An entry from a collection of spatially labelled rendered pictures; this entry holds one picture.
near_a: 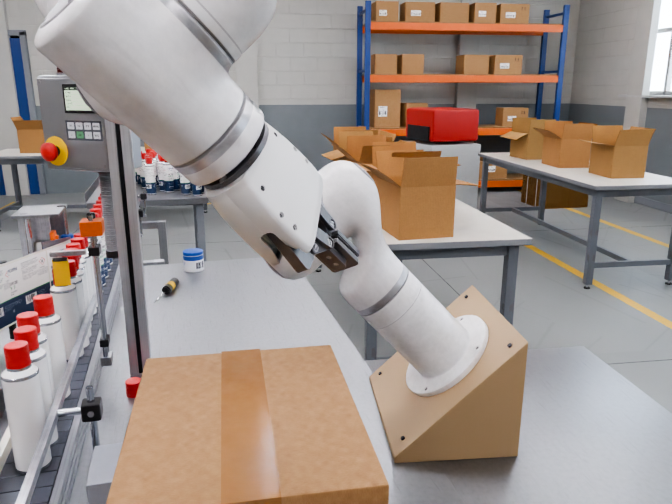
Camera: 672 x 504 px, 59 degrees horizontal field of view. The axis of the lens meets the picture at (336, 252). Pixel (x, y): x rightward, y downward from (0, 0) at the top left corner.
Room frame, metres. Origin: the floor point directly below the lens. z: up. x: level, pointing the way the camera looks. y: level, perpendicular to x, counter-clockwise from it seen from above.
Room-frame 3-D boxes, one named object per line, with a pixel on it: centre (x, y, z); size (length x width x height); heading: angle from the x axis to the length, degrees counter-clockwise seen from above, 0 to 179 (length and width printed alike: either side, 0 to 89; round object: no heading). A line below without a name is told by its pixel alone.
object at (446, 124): (6.80, -1.17, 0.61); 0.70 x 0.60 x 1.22; 20
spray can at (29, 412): (0.82, 0.47, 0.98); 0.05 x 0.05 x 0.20
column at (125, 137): (1.23, 0.44, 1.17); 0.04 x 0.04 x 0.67; 15
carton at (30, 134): (6.46, 3.15, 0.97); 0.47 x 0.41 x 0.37; 5
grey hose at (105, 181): (1.33, 0.51, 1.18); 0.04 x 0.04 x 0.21
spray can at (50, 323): (1.03, 0.53, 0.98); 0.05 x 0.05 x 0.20
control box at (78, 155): (1.28, 0.51, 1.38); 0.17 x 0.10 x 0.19; 70
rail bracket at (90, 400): (0.85, 0.41, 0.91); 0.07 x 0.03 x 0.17; 105
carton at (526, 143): (5.91, -1.91, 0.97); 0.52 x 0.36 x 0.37; 102
